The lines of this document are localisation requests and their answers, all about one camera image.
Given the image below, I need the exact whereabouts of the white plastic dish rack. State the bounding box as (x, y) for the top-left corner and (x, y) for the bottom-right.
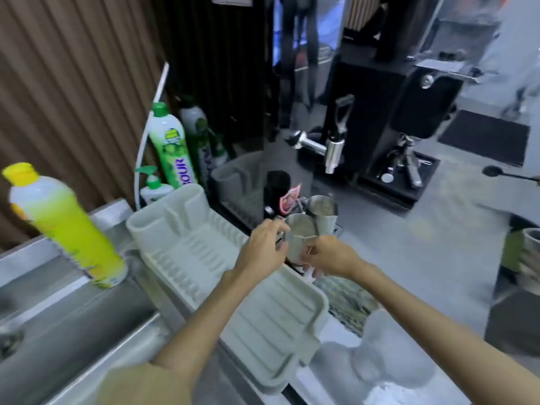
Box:
(126, 183), (330, 395)

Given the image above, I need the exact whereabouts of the black floor mat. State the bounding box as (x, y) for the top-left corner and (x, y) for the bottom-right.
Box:
(437, 109), (530, 167)

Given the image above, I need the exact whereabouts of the yellow green dish soap bottle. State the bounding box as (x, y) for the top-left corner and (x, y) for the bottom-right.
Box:
(2, 162), (128, 290)

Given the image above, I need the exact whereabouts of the black coffee grinder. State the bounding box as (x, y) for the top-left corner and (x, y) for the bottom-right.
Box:
(323, 35), (483, 211)

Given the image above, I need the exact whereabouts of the person's left forearm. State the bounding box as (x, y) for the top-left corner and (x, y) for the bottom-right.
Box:
(153, 267), (254, 376)

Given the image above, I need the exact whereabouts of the olive shirt sleeve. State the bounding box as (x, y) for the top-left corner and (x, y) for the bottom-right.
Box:
(95, 362), (200, 405)

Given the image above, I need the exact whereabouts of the red packet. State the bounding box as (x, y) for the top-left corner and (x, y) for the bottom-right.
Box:
(279, 183), (303, 216)

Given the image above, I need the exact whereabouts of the white cloth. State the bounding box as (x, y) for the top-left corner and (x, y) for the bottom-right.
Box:
(295, 309), (436, 405)

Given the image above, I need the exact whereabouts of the steel milk pitcher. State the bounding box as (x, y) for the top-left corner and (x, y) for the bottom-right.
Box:
(305, 195), (339, 237)
(282, 213), (320, 267)

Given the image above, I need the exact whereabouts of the person's left hand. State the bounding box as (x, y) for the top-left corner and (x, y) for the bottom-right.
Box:
(235, 218), (292, 280)

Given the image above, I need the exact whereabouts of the stainless steel sink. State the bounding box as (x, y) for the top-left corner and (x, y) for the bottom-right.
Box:
(0, 198), (237, 405)

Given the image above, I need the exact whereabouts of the black spoon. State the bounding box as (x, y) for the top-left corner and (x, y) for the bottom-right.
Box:
(482, 165), (540, 184)

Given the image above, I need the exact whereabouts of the chrome grinder fork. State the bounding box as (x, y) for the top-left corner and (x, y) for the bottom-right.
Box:
(378, 134), (425, 189)

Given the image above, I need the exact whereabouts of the person's right hand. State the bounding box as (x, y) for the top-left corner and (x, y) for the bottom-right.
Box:
(301, 236), (365, 280)

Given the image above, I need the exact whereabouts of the white pump soap bottle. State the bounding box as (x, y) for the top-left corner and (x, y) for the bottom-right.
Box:
(135, 165), (176, 207)

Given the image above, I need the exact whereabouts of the black cup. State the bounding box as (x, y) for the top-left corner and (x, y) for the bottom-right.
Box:
(265, 170), (293, 216)

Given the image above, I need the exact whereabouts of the person's right forearm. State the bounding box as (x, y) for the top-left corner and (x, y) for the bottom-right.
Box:
(350, 258), (540, 405)

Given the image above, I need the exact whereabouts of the steel container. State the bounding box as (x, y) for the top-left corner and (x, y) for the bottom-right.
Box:
(520, 228), (540, 292)

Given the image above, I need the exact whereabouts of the chrome dispenser tap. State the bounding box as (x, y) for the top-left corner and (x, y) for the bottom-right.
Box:
(290, 94), (356, 176)

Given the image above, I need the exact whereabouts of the patterned woven mat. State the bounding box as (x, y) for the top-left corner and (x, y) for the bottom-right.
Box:
(311, 274), (381, 338)

